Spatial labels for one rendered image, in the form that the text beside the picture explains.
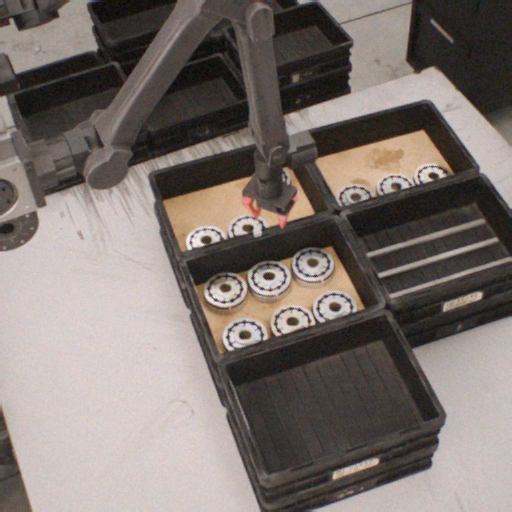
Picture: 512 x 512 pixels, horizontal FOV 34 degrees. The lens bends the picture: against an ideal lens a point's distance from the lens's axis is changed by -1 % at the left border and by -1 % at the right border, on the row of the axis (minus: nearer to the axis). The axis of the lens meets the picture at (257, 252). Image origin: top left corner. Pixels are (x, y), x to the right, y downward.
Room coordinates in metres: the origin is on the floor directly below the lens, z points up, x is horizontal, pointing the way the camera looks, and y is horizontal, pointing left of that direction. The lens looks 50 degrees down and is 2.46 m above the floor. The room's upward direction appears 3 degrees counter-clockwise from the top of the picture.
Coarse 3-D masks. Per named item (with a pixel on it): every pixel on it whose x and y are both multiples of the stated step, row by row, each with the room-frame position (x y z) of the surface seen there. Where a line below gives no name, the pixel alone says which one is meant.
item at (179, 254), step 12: (252, 144) 1.63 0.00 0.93; (216, 156) 1.60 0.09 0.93; (168, 168) 1.56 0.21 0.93; (180, 168) 1.56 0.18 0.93; (312, 180) 1.49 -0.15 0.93; (156, 192) 1.49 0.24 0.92; (324, 192) 1.45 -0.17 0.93; (168, 216) 1.40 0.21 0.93; (312, 216) 1.37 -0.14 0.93; (168, 228) 1.36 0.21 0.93; (264, 228) 1.34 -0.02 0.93; (276, 228) 1.34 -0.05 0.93; (228, 240) 1.31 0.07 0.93; (180, 252) 1.28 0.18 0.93; (192, 252) 1.28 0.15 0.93
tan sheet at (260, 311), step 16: (336, 256) 1.32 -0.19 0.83; (336, 272) 1.27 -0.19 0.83; (304, 288) 1.23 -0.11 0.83; (320, 288) 1.23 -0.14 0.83; (336, 288) 1.22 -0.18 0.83; (352, 288) 1.22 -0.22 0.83; (256, 304) 1.19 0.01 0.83; (272, 304) 1.19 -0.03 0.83; (288, 304) 1.19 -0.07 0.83; (304, 304) 1.18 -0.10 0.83; (208, 320) 1.15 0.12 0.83; (224, 320) 1.15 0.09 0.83; (256, 320) 1.15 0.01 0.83
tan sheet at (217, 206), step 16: (192, 192) 1.57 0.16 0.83; (208, 192) 1.57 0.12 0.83; (224, 192) 1.56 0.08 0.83; (240, 192) 1.56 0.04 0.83; (304, 192) 1.54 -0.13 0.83; (176, 208) 1.52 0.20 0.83; (192, 208) 1.51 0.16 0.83; (208, 208) 1.51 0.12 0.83; (224, 208) 1.50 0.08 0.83; (240, 208) 1.50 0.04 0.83; (304, 208) 1.49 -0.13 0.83; (176, 224) 1.46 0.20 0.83; (192, 224) 1.46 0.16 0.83; (208, 224) 1.45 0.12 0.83; (224, 224) 1.45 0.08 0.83; (272, 224) 1.44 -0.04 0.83
